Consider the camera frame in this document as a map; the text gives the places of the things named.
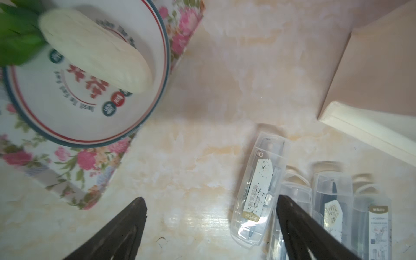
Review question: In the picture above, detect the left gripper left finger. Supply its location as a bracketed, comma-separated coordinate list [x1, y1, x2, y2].
[65, 197, 147, 260]

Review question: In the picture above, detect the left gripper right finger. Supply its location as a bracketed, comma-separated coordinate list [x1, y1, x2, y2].
[286, 204, 359, 260]

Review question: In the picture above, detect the cream canvas tote bag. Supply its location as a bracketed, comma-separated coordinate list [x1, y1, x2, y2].
[318, 1, 416, 165]

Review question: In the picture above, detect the floral rectangular tray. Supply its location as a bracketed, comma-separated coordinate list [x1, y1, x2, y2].
[1, 1, 205, 210]

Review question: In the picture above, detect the white plate with red text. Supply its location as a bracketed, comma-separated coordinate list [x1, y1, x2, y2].
[3, 1, 171, 148]

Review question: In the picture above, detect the white toy radish with leaves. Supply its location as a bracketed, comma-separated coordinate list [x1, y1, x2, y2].
[1, 1, 153, 93]

